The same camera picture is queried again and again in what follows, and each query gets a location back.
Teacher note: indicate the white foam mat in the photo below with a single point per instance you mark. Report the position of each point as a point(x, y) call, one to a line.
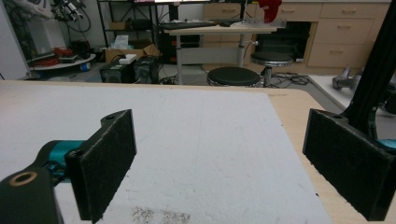
point(199, 146)

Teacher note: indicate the wooden drawer cabinet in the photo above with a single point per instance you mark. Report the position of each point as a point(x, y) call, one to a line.
point(339, 34)

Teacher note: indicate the black metal stand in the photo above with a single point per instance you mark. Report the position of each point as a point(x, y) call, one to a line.
point(372, 77)

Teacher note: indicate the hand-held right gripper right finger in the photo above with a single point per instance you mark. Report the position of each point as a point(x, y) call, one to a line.
point(348, 155)

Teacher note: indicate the red cloth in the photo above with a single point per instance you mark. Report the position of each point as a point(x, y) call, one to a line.
point(269, 9)

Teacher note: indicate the black computer case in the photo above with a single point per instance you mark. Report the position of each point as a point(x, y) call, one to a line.
point(146, 69)
point(116, 72)

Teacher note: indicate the black metal shelf rack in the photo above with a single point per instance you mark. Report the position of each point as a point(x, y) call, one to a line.
point(130, 18)

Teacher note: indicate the black round stool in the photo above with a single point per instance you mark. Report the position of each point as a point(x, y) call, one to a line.
point(271, 58)
point(233, 76)

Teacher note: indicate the small white box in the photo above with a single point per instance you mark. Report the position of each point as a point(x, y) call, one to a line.
point(128, 58)

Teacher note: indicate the light wooden desk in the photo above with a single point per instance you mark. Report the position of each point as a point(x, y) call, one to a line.
point(218, 34)

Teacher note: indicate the grey metal tool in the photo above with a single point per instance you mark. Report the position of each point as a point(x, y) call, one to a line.
point(346, 81)

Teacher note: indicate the cardboard box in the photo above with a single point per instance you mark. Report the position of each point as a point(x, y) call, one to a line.
point(130, 51)

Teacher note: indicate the round white platform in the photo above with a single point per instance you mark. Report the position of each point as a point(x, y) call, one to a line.
point(62, 63)

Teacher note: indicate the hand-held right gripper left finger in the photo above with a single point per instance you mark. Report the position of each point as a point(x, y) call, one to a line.
point(102, 165)

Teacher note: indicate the black keyboard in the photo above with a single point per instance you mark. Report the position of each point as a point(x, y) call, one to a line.
point(190, 25)

